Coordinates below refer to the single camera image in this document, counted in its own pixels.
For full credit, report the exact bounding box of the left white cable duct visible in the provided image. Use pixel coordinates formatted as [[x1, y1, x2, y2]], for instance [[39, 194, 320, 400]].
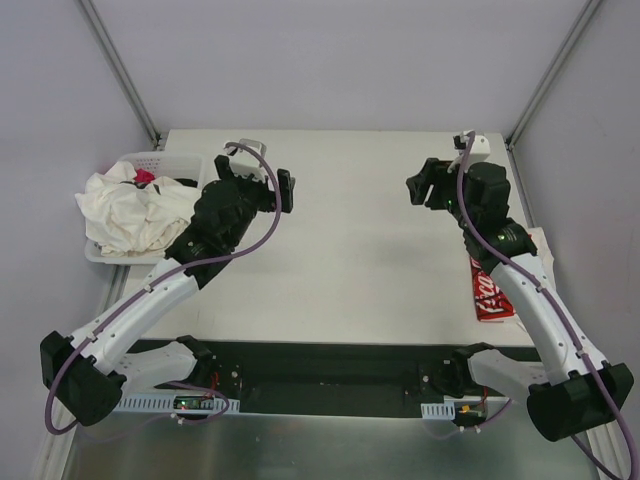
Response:
[[114, 393, 240, 415]]

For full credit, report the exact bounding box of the white plastic laundry basket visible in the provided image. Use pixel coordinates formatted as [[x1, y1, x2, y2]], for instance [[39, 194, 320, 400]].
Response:
[[85, 151, 209, 265]]

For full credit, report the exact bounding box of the right aluminium frame post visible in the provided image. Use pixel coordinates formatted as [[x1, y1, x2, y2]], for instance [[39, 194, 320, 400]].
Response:
[[505, 0, 605, 151]]

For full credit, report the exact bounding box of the white t-shirt pile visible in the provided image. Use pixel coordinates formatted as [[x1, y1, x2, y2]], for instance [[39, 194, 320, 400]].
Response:
[[75, 160, 201, 259]]

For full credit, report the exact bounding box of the left aluminium frame post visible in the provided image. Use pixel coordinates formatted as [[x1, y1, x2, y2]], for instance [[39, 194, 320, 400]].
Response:
[[75, 0, 162, 148]]

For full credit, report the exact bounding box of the aluminium frame post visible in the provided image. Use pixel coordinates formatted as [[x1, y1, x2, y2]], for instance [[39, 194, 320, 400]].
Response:
[[75, 0, 162, 148], [505, 0, 605, 151]]

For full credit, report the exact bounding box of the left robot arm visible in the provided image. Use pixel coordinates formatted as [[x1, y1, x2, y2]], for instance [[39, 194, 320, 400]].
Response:
[[40, 142, 295, 435]]

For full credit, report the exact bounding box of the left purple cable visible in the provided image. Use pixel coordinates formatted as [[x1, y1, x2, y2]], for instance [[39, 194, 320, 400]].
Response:
[[44, 142, 282, 437]]

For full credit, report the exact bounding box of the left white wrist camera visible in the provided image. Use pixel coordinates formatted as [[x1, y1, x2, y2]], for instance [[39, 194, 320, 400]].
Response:
[[224, 138, 268, 183]]

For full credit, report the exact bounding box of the pink t-shirt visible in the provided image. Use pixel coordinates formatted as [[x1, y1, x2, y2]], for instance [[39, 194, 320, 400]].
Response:
[[134, 169, 155, 184]]

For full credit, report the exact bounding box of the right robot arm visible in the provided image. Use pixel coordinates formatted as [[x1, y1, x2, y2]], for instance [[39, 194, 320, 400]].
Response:
[[406, 158, 634, 442]]

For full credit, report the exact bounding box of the white cable duct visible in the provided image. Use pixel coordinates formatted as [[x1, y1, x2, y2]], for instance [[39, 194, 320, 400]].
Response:
[[420, 401, 456, 421], [114, 393, 240, 415]]

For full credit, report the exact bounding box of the right white cable duct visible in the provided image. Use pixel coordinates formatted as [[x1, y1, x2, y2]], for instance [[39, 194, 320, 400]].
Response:
[[420, 401, 456, 421]]

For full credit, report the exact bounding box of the white red-print t-shirt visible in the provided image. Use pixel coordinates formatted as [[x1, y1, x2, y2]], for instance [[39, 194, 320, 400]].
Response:
[[469, 227, 556, 328]]

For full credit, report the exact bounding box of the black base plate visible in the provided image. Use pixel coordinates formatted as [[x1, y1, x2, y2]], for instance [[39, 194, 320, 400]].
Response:
[[152, 339, 506, 419]]

